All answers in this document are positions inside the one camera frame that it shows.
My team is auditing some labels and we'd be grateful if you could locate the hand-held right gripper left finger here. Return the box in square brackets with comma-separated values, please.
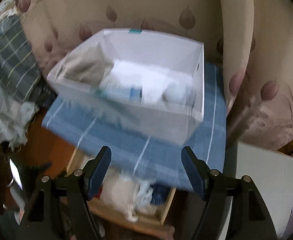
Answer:
[15, 146, 112, 240]

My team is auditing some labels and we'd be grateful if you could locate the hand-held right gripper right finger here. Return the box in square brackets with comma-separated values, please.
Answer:
[181, 146, 278, 240]

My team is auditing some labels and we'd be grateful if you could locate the white underwear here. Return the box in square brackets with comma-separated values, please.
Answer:
[104, 175, 140, 222]

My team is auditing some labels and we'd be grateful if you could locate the dark blue underwear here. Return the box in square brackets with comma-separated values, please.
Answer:
[150, 185, 171, 205]

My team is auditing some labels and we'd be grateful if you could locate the wooden drawer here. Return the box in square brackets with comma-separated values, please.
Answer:
[66, 147, 177, 227]

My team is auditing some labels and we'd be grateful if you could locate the pale blue underwear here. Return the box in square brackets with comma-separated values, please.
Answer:
[135, 181, 154, 213]

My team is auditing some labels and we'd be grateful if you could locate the white shoe box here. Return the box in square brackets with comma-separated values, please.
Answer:
[47, 28, 205, 146]

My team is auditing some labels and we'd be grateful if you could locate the beige underwear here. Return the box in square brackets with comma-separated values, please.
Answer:
[60, 46, 115, 84]

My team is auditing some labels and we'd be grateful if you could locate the blue checked cloth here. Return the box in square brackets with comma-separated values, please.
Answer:
[42, 64, 227, 193]

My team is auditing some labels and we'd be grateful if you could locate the wooden nightstand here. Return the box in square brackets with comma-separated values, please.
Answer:
[24, 120, 177, 237]

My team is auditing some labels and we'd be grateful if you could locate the white board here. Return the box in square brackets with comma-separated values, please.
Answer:
[233, 141, 293, 240]

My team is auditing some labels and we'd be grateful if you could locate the white floral cloth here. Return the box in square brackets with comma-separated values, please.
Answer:
[0, 100, 39, 150]

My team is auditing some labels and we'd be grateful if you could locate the grey plaid blanket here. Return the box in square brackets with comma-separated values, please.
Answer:
[0, 17, 44, 103]

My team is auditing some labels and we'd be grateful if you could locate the leaf print curtain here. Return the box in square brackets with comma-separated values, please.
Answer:
[2, 0, 293, 153]

